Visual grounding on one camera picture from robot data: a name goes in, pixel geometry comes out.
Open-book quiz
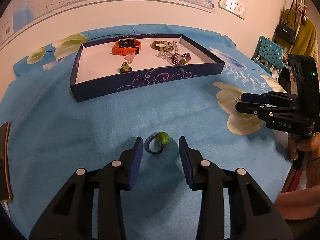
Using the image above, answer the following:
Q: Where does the blue floral bed sheet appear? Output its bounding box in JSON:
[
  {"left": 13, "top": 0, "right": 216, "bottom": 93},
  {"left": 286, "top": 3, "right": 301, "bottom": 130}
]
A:
[{"left": 1, "top": 25, "right": 291, "bottom": 239}]

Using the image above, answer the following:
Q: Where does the green gold chain pendant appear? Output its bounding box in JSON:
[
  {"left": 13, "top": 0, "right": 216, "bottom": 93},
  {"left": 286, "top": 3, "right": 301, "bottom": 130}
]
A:
[{"left": 178, "top": 59, "right": 188, "bottom": 65}]

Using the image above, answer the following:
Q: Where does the orange smartwatch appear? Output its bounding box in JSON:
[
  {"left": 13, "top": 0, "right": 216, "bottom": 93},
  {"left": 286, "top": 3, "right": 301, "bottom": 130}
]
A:
[{"left": 111, "top": 38, "right": 142, "bottom": 56}]

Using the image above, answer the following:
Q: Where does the green stone bead ring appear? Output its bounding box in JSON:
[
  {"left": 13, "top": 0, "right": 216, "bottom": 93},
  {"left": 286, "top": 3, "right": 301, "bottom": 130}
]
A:
[{"left": 145, "top": 132, "right": 171, "bottom": 155}]

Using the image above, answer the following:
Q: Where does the smartphone with gold edge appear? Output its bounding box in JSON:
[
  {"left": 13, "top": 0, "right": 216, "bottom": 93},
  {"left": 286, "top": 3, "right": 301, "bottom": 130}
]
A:
[{"left": 0, "top": 122, "right": 12, "bottom": 203}]

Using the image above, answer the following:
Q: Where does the teal perforated storage rack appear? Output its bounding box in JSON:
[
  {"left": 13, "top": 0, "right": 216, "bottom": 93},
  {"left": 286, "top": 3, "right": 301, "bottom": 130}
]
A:
[{"left": 252, "top": 36, "right": 287, "bottom": 79}]

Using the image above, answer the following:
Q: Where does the dark blue shallow box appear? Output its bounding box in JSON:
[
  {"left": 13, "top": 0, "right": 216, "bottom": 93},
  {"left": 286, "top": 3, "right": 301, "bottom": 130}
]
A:
[{"left": 69, "top": 34, "right": 225, "bottom": 102}]

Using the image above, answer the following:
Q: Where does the yellow green bead ring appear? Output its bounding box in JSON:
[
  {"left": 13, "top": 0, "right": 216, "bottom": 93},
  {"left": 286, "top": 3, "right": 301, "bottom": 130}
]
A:
[{"left": 119, "top": 61, "right": 133, "bottom": 74}]

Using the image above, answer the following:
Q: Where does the mustard yellow coat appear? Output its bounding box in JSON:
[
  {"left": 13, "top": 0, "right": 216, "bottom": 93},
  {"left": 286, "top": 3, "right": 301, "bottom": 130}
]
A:
[{"left": 276, "top": 19, "right": 317, "bottom": 56}]

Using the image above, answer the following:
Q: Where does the white wall socket panel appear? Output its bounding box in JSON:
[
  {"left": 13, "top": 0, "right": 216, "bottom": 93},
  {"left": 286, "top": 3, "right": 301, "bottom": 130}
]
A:
[{"left": 217, "top": 0, "right": 247, "bottom": 20}]

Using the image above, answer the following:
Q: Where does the dark red beaded bracelet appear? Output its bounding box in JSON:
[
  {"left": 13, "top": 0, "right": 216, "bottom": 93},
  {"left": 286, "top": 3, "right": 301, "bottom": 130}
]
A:
[{"left": 170, "top": 51, "right": 192, "bottom": 66}]

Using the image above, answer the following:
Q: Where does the pink translucent hair clip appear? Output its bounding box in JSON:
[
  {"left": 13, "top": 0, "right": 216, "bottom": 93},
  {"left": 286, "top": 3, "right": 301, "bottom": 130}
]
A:
[{"left": 124, "top": 53, "right": 135, "bottom": 64}]

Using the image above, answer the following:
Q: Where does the right hand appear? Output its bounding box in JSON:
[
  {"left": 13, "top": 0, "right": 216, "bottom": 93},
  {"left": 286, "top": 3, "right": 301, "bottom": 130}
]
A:
[{"left": 288, "top": 133, "right": 319, "bottom": 161}]

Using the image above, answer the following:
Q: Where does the black handbag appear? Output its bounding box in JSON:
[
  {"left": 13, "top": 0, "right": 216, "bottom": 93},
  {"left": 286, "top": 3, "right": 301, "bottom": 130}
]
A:
[{"left": 276, "top": 23, "right": 296, "bottom": 45}]

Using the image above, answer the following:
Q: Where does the clear crystal bead bracelet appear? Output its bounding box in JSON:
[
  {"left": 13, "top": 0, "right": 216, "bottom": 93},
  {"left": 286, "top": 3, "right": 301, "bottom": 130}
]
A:
[{"left": 155, "top": 40, "right": 180, "bottom": 61}]

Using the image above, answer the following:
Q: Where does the yellow black bangle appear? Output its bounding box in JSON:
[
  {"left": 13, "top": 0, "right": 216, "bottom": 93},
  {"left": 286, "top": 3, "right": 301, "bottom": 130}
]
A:
[{"left": 151, "top": 40, "right": 174, "bottom": 52}]

